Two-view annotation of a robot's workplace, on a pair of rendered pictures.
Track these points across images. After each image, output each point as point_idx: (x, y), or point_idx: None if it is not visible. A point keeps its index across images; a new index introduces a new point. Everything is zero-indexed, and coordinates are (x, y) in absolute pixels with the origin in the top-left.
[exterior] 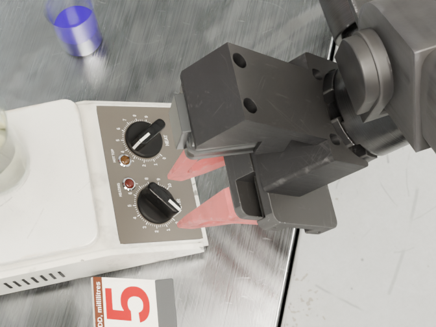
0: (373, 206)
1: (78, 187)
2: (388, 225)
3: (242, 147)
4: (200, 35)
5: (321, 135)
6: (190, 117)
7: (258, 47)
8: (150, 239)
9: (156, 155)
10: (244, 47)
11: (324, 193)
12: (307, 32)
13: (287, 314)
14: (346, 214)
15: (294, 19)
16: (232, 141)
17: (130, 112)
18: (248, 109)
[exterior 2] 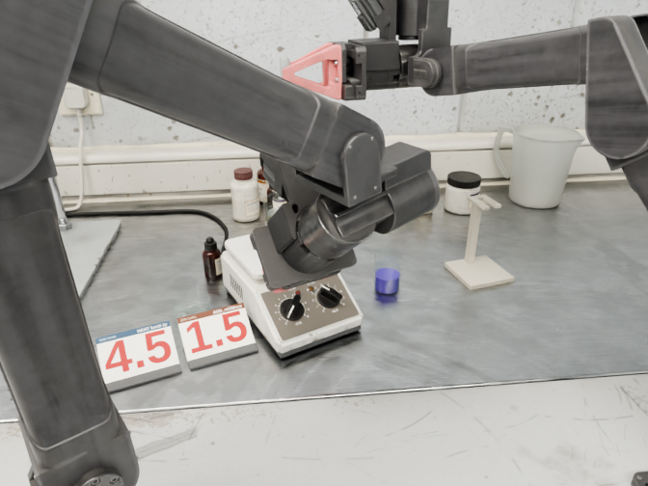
0: (346, 434)
1: None
2: (336, 445)
3: (274, 180)
4: (419, 327)
5: (291, 196)
6: None
7: (430, 352)
8: (269, 310)
9: (322, 306)
10: (425, 346)
11: (289, 277)
12: (457, 371)
13: (251, 405)
14: (334, 420)
15: (462, 364)
16: (267, 160)
17: (341, 288)
18: None
